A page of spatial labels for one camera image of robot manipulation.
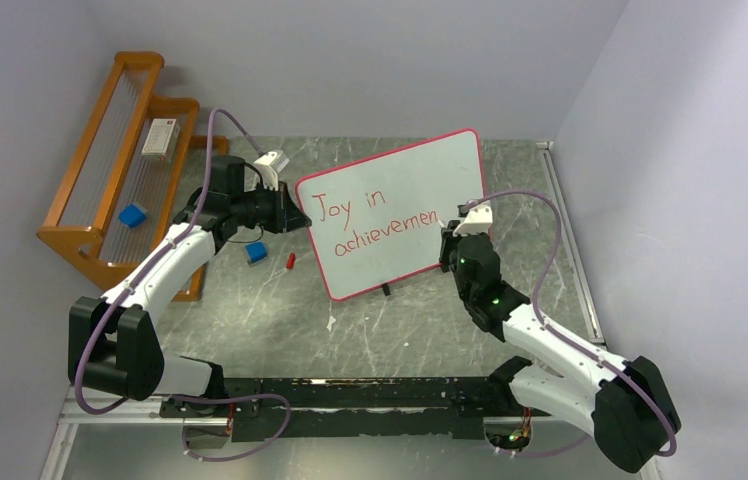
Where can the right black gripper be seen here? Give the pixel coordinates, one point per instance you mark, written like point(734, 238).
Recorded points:
point(449, 239)

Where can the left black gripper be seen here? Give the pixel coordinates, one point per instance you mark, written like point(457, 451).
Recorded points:
point(285, 215)

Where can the red marker cap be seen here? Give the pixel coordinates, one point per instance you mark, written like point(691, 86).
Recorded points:
point(290, 260)

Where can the blue eraser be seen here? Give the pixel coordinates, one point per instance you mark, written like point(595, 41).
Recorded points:
point(255, 252)
point(133, 215)

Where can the red framed whiteboard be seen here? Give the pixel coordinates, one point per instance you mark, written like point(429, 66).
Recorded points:
point(377, 220)

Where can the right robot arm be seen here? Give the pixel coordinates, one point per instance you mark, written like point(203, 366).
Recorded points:
point(623, 405)

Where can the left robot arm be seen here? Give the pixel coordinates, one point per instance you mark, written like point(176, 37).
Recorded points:
point(113, 345)

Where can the orange wooden shelf rack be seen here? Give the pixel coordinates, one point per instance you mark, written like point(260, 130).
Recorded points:
point(106, 173)

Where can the white red cardboard box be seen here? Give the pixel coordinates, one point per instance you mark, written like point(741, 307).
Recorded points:
point(161, 139)

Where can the blue eraser on shelf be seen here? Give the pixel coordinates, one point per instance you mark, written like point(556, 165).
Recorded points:
point(133, 215)

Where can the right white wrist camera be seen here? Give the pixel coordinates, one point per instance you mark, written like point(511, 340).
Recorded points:
point(478, 220)

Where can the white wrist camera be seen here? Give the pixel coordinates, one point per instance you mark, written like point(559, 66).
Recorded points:
point(269, 166)
point(478, 220)

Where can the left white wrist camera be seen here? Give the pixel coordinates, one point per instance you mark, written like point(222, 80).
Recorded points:
point(269, 166)

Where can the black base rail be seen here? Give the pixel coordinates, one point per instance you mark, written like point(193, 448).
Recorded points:
point(460, 407)

